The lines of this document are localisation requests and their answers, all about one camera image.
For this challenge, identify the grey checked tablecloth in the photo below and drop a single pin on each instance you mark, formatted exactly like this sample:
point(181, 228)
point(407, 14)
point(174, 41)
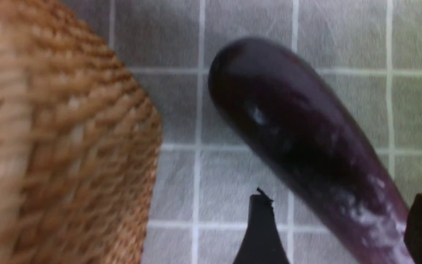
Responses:
point(370, 51)

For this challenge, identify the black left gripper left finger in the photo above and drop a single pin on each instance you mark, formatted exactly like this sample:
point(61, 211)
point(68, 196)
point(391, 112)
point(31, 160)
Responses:
point(261, 243)

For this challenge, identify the dark purple eggplant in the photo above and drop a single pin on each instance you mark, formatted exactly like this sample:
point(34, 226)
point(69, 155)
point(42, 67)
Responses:
point(291, 118)

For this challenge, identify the woven wicker basket green lining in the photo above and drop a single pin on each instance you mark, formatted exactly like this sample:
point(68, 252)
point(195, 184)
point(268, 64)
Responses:
point(79, 142)

